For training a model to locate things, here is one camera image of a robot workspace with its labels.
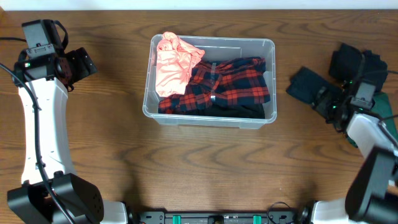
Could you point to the clear plastic storage bin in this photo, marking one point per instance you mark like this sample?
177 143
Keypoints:
216 49

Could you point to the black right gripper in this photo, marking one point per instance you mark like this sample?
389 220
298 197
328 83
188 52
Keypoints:
320 106

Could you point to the pink garment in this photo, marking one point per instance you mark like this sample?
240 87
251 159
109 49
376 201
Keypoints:
175 61

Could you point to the navy garment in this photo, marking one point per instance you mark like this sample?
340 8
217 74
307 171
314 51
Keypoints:
306 85

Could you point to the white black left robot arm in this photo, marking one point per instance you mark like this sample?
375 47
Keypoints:
51 191

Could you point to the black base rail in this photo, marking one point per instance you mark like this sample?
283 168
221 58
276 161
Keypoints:
278 213

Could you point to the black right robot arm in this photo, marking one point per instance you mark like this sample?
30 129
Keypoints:
367 200

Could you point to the dark green folded garment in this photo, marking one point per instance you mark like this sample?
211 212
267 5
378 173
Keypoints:
375 127

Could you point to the black garment with band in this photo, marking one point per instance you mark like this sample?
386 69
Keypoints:
348 62

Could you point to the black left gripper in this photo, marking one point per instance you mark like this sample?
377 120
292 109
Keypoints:
83 62

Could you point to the red navy plaid shirt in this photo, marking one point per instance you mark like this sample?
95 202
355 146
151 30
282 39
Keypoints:
237 82

